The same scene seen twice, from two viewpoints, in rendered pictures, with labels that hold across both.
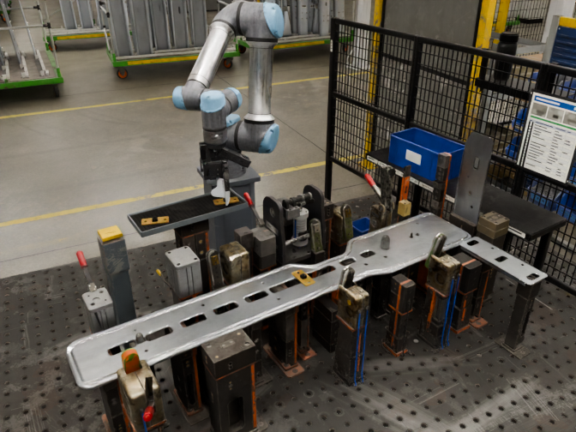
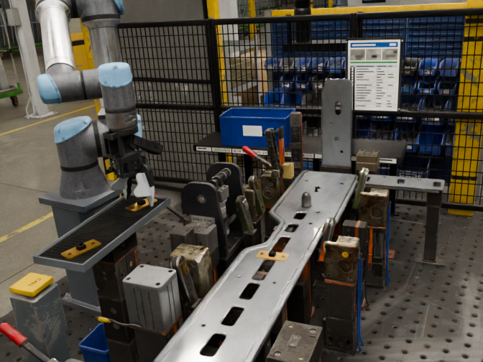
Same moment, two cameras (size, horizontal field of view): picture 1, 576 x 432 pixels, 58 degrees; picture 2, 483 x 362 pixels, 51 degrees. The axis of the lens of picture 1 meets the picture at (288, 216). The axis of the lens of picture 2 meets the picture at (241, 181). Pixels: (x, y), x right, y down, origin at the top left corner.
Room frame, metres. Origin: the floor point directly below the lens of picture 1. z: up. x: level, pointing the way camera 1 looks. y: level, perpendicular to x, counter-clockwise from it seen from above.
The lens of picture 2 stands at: (0.39, 0.68, 1.69)
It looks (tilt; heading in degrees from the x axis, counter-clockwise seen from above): 21 degrees down; 326
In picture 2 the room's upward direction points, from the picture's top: 4 degrees counter-clockwise
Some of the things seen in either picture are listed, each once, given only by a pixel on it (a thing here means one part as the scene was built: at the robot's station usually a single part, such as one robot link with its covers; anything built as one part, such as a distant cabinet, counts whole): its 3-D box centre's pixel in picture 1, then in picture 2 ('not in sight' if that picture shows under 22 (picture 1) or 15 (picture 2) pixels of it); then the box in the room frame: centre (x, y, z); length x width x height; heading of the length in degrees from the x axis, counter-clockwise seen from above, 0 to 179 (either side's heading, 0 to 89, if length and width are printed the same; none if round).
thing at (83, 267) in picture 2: (189, 210); (108, 226); (1.51, 0.32, 1.16); 0.37 x 0.14 x 0.02; 122
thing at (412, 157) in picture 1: (425, 153); (258, 126); (2.15, -0.61, 1.10); 0.30 x 0.17 x 0.13; 35
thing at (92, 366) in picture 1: (299, 282); (272, 261); (1.34, -0.04, 1.00); 1.38 x 0.22 x 0.02; 122
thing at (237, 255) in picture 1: (237, 297); (198, 314); (1.40, 0.17, 0.89); 0.13 x 0.11 x 0.38; 32
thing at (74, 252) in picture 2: (154, 219); (80, 247); (1.44, 0.42, 1.17); 0.08 x 0.04 x 0.01; 103
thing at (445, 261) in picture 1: (437, 301); (373, 238); (1.40, -0.50, 0.87); 0.12 x 0.09 x 0.35; 32
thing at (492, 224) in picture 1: (485, 259); (366, 196); (1.64, -0.74, 0.88); 0.08 x 0.08 x 0.36; 32
